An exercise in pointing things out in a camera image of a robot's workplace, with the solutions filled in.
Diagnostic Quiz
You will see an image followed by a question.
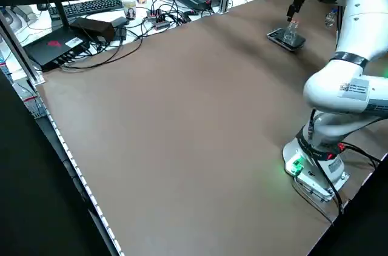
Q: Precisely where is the clear glass bottle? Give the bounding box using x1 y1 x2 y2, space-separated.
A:
284 19 301 44

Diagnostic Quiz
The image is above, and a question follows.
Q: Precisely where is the silver electronic balance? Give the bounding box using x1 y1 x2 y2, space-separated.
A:
266 27 306 53

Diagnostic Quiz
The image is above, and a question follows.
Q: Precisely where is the clear dropper bottle blue cap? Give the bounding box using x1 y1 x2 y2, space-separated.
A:
324 7 338 27

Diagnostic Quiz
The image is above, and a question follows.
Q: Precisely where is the grey USB hub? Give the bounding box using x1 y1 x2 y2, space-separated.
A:
146 8 171 30

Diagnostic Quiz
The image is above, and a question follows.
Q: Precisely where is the paper cup with picture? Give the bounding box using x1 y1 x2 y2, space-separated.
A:
122 0 138 21

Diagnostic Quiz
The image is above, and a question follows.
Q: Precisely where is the small black adapter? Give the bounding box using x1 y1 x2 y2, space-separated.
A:
112 16 128 41

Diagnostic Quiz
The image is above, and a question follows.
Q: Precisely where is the black power brick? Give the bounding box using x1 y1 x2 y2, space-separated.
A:
69 16 116 44

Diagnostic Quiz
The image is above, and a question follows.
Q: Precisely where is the black keyboard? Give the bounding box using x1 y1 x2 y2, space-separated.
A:
47 0 125 21

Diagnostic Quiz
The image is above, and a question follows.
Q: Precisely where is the black computer box red logo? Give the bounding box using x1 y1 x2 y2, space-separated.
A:
22 29 92 72

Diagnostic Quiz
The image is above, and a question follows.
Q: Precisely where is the black looping cable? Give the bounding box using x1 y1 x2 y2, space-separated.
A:
59 35 144 71

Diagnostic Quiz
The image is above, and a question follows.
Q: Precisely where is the black arm base cable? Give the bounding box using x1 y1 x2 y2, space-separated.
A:
307 110 383 226

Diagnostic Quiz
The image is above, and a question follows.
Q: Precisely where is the aluminium table edge rail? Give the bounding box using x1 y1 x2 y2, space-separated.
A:
33 83 125 256

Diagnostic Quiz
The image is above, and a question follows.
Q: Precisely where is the aluminium frame post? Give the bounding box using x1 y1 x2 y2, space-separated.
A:
0 10 45 86

